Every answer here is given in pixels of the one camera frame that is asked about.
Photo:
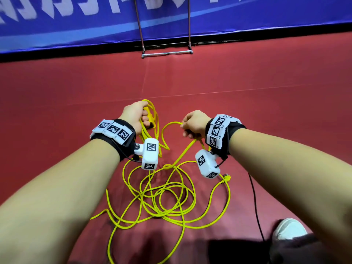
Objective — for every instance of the person's right hand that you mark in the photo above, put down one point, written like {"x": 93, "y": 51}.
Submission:
{"x": 197, "y": 123}

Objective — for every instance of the person's left hand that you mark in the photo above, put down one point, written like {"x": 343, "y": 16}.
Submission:
{"x": 136, "y": 115}

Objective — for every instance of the metal rack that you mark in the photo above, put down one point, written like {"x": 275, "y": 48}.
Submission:
{"x": 166, "y": 52}

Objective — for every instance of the person's right forearm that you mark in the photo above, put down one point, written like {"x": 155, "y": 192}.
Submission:
{"x": 297, "y": 178}

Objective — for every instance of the person's left forearm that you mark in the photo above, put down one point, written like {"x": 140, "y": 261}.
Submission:
{"x": 55, "y": 200}

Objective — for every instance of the person's dark trousers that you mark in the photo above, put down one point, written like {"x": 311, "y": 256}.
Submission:
{"x": 302, "y": 249}

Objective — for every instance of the black marker wristband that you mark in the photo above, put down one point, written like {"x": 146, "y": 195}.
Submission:
{"x": 114, "y": 135}
{"x": 223, "y": 132}

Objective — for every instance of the blue banner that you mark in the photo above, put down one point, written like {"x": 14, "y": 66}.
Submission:
{"x": 110, "y": 19}

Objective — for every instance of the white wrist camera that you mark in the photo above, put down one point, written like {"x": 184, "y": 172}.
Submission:
{"x": 207, "y": 164}
{"x": 148, "y": 153}

